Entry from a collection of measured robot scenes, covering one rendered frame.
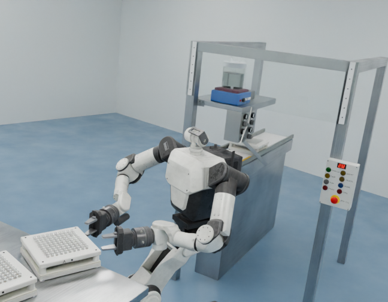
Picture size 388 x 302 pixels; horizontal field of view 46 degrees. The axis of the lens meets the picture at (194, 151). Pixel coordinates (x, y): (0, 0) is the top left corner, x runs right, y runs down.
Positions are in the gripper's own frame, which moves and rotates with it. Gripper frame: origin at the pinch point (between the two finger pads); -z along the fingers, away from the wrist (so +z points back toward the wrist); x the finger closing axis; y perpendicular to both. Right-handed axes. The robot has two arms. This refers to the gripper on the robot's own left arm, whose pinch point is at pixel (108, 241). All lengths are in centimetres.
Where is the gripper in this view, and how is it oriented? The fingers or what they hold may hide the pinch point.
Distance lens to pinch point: 198.8
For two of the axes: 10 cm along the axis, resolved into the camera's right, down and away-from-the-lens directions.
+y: -4.7, -2.9, 8.4
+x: -1.0, 9.6, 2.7
